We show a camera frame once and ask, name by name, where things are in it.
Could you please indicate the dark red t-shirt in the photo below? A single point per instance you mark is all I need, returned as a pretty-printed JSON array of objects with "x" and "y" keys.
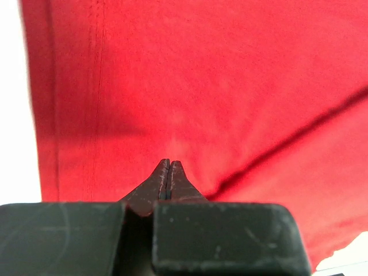
[{"x": 261, "y": 101}]

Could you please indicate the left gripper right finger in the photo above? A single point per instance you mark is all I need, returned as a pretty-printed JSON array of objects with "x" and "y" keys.
[{"x": 179, "y": 187}]

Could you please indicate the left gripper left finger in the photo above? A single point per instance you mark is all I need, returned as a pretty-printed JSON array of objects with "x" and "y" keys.
[{"x": 142, "y": 198}]

